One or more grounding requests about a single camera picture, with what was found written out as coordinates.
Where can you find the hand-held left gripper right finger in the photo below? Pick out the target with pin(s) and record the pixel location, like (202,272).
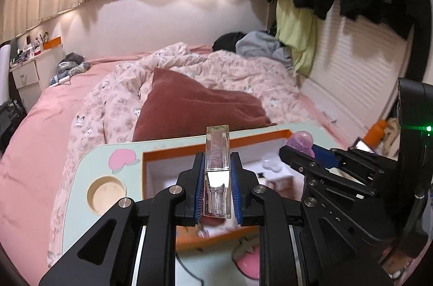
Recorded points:
(235,198)

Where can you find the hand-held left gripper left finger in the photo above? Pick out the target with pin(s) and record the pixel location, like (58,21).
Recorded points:
(201,198)

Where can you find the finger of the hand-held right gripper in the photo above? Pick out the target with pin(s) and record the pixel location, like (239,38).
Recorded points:
(326,155)
(304,167)

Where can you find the pink translucent egg-shaped case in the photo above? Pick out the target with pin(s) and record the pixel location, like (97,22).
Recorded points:
(301,142)

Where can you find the clear plastic blister shell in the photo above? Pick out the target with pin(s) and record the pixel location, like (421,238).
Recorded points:
(270,166)

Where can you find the clear rectangular bottle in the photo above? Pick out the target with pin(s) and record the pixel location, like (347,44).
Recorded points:
(216,164)

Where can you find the orange cardboard box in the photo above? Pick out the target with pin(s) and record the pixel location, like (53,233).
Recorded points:
(216,238)

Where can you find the cream plush toy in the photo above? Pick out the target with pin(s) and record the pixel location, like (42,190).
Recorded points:
(392,133)

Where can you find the orange bottle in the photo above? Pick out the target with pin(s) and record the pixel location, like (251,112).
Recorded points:
(374,133)

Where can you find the white slatted panel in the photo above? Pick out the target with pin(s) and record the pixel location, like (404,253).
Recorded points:
(355,69)

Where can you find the maroon pillow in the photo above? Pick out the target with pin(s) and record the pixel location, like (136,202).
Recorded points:
(203,106)

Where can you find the pink floral quilt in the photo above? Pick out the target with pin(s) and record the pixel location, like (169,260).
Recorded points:
(236,69)

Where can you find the mint green lap table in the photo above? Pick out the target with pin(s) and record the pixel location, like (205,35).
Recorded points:
(81,177)

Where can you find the light green garment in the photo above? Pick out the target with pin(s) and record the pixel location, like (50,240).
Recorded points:
(294,32)

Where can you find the grey hoodie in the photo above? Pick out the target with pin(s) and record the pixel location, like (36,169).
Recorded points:
(260,46)

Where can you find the black clothing pile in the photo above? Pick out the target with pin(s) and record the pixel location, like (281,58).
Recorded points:
(228,41)

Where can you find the pink bed sheet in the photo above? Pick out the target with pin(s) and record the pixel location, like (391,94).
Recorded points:
(40,144)

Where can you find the blue floral cloth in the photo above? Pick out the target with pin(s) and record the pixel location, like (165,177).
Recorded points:
(72,76)

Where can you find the grey cloth bundle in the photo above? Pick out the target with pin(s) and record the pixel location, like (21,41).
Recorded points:
(71,60)

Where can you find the black bag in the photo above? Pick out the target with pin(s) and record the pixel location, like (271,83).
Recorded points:
(12,120)

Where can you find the white nightstand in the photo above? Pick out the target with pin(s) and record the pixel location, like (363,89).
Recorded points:
(25,78)

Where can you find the orange flat box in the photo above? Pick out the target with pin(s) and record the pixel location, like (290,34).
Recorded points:
(52,43)

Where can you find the white upright roll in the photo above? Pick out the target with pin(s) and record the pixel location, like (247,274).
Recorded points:
(3,73)

